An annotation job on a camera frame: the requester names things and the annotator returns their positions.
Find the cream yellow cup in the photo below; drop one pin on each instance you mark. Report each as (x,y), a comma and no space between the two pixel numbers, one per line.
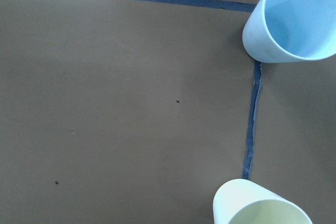
(243,201)

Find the light blue cup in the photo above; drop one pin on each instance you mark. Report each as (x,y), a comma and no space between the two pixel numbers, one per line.
(282,31)

